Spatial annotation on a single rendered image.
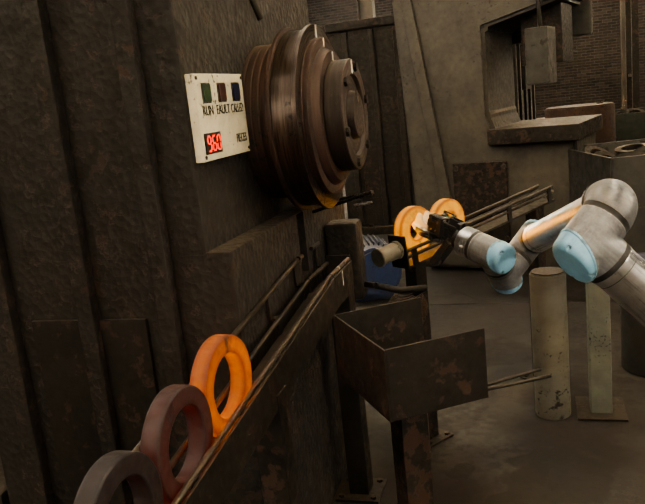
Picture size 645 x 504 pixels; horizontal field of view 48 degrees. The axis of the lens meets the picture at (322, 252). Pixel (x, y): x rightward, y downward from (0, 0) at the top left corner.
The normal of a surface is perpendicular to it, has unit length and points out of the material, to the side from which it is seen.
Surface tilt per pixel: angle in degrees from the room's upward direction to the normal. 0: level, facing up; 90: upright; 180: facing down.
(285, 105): 80
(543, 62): 90
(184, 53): 90
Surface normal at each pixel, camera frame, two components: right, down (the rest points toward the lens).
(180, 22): 0.96, -0.04
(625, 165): -0.01, 0.21
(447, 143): -0.50, 0.23
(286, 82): -0.29, -0.18
